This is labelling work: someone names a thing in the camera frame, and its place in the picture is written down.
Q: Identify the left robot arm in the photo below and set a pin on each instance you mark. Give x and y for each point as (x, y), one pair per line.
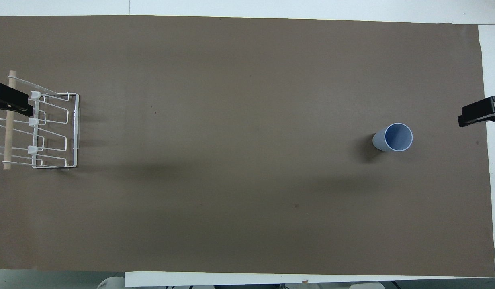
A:
(111, 283)

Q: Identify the light blue plastic cup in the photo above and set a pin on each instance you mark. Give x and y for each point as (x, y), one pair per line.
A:
(397, 137)

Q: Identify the black stand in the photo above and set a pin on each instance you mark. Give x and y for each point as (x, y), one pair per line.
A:
(480, 111)
(8, 97)

